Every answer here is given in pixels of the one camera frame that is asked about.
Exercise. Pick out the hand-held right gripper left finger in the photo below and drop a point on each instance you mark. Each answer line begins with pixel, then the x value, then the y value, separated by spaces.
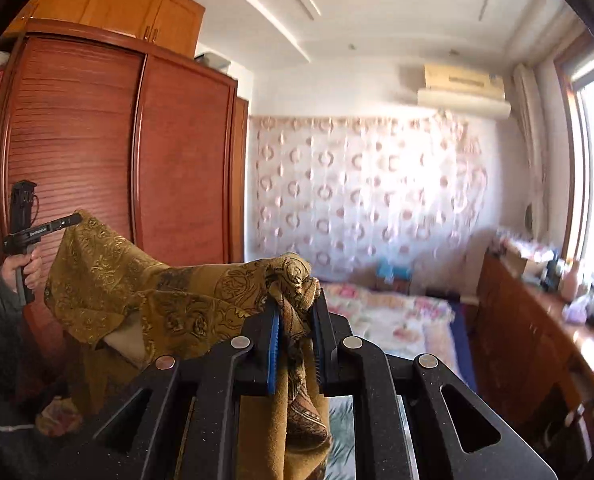
pixel 273 350

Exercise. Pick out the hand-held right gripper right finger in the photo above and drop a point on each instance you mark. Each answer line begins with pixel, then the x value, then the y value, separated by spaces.
pixel 322 345

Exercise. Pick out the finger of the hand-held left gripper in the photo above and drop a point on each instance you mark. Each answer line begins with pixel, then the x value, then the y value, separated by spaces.
pixel 63 222

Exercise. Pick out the mustard patterned garment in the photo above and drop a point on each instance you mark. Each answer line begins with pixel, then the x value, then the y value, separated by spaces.
pixel 177 295

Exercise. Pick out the person's left forearm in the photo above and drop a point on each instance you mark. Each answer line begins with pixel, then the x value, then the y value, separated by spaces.
pixel 7 360

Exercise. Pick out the person's left hand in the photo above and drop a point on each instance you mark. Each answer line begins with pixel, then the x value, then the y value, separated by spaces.
pixel 27 272

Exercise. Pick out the red-brown slatted wooden wardrobe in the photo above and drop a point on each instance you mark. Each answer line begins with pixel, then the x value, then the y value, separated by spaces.
pixel 127 160

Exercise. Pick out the blue tissue box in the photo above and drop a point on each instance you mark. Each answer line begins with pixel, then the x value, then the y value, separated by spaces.
pixel 392 270

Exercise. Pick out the low wooden cabinet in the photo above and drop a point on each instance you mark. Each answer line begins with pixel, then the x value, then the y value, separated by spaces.
pixel 532 340

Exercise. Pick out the cardboard box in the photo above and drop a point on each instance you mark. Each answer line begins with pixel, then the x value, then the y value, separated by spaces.
pixel 519 255

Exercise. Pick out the grey box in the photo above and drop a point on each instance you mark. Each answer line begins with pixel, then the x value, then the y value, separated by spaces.
pixel 213 60

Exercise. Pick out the orange wooden overhead cabinet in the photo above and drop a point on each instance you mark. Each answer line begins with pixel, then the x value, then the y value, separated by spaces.
pixel 117 5

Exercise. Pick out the white plastic bag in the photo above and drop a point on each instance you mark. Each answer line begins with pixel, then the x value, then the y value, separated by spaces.
pixel 577 310

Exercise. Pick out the white window curtain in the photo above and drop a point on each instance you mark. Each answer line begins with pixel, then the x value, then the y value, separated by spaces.
pixel 529 150

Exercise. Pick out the sheer circle-patterned wall curtain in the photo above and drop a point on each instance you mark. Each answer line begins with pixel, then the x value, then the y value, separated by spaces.
pixel 367 185

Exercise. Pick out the wall air conditioner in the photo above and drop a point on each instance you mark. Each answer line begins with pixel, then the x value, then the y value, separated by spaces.
pixel 464 90

